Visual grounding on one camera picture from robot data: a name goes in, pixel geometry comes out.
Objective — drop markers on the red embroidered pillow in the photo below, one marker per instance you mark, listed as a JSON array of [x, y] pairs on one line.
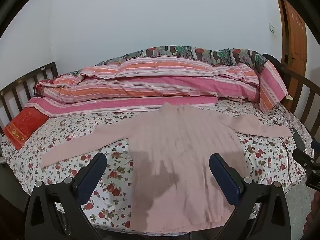
[[25, 125]]

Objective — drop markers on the floral bed sheet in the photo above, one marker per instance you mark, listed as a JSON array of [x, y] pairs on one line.
[[262, 155]]

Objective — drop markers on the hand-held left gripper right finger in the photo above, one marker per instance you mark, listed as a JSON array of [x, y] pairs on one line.
[[223, 172]]

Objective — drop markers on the dark wooden headboard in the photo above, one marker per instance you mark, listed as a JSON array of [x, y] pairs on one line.
[[32, 73]]

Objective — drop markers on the black phone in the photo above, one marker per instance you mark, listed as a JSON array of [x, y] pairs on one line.
[[298, 140]]

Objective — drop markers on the pink striped quilt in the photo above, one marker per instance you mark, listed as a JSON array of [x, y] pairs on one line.
[[162, 85]]

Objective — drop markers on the dark cloth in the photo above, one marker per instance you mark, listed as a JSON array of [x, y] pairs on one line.
[[275, 61]]

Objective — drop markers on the brown wooden door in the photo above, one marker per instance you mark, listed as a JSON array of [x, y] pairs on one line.
[[296, 35]]

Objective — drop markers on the pink ribbed sweater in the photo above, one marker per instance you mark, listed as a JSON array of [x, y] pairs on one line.
[[175, 142]]

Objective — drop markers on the dark floral patchwork quilt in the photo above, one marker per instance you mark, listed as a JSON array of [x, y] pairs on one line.
[[182, 51]]

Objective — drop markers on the dark wooden footboard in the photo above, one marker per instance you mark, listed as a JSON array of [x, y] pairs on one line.
[[303, 80]]

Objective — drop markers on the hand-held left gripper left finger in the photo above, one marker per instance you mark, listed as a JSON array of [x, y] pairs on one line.
[[93, 170]]

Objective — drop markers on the person's right hand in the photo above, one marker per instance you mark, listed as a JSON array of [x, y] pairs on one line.
[[314, 207]]

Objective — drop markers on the white wall switch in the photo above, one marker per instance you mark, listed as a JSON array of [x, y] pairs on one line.
[[271, 27]]

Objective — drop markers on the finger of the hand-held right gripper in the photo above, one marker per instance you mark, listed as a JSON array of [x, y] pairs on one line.
[[316, 146], [303, 157]]

